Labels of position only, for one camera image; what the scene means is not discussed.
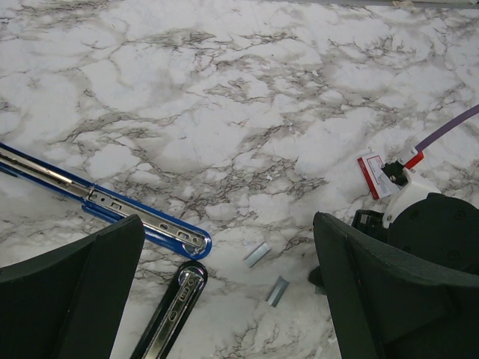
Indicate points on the red white staple box sleeve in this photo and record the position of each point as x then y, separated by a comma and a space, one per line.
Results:
379, 184

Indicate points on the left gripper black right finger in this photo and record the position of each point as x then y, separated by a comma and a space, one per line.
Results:
387, 303

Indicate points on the black stapler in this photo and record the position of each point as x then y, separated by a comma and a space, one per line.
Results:
172, 312

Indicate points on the blue stapler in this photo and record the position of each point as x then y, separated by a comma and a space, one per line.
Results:
161, 229

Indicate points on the staple strip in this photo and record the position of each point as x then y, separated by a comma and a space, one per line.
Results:
277, 291
257, 254

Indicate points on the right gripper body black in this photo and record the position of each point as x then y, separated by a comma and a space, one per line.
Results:
439, 229

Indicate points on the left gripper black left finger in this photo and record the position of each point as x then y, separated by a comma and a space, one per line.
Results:
68, 302

